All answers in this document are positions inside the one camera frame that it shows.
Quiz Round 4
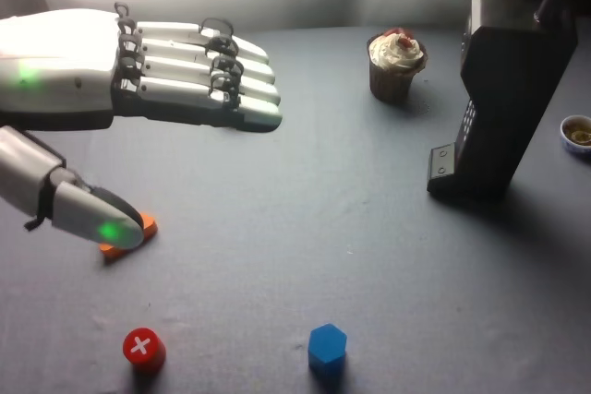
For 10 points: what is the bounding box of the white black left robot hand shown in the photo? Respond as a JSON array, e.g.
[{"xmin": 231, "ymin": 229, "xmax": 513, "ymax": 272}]
[{"xmin": 0, "ymin": 0, "xmax": 284, "ymax": 252}]

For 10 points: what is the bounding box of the black brick phone with antenna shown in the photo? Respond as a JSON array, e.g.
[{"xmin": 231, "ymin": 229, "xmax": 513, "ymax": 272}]
[{"xmin": 426, "ymin": 0, "xmax": 579, "ymax": 204}]

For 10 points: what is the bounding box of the orange toy block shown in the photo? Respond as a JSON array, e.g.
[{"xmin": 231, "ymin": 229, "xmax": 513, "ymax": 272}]
[{"xmin": 98, "ymin": 212, "xmax": 159, "ymax": 261}]

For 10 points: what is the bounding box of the grey table cloth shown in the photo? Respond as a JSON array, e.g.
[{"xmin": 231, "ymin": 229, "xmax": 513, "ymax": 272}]
[{"xmin": 0, "ymin": 23, "xmax": 591, "ymax": 394}]

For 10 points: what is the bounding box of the red cylinder with white cross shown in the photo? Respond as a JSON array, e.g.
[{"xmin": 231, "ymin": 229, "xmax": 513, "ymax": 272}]
[{"xmin": 121, "ymin": 327, "xmax": 168, "ymax": 370}]

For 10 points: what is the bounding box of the toy cupcake with white frosting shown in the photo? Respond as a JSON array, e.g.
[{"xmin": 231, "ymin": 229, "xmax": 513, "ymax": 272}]
[{"xmin": 367, "ymin": 27, "xmax": 428, "ymax": 105}]

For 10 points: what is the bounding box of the blue hexagonal toy block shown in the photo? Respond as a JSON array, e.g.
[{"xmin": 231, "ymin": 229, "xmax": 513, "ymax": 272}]
[{"xmin": 307, "ymin": 322, "xmax": 349, "ymax": 368}]

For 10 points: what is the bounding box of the white bowl of green soup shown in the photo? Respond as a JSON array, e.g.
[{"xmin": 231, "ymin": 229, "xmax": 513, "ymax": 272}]
[{"xmin": 560, "ymin": 114, "xmax": 591, "ymax": 161}]

